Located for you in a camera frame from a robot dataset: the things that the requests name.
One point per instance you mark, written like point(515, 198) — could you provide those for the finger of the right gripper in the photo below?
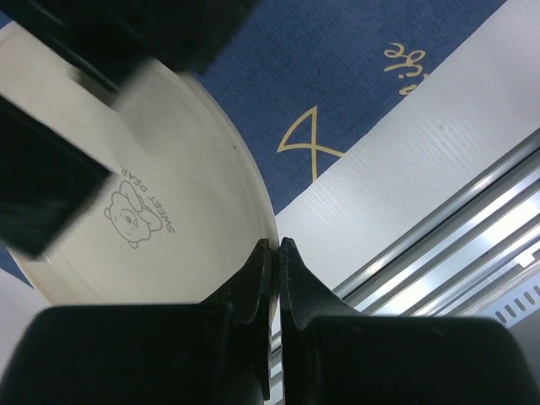
point(46, 182)
point(110, 40)

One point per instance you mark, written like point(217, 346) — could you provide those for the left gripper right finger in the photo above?
point(332, 354)

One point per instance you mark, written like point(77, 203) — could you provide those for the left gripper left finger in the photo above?
point(213, 352)

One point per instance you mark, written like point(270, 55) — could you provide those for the cream round plate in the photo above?
point(186, 203)

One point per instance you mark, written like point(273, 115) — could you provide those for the blue fish placemat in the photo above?
point(304, 81)

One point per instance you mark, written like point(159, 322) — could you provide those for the aluminium rail frame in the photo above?
point(474, 248)

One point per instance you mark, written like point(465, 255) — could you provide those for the slotted grey cable duct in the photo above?
point(516, 304)

